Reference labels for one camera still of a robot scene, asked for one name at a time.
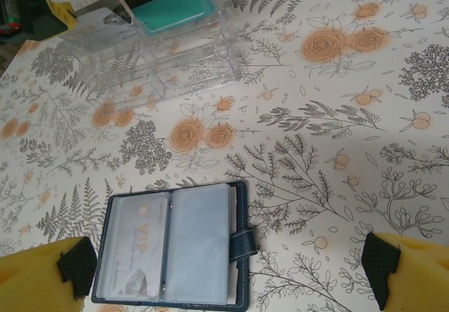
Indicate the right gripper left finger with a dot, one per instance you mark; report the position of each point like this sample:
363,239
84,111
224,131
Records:
31,280

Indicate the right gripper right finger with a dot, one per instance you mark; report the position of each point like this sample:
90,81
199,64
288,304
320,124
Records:
421,284

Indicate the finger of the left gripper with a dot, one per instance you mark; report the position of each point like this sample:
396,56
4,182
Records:
62,14

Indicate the silver VIP card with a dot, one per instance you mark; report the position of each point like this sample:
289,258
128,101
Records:
140,238
94,35

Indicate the teal plastic card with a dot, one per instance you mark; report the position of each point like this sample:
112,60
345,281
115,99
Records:
168,10

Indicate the dark blue card holder wallet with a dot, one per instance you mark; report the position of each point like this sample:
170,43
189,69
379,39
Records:
200,242

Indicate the clear acrylic tiered card stand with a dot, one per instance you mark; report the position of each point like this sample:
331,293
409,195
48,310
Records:
196,66

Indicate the floral patterned table cover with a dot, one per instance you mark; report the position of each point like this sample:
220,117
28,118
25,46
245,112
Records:
315,115

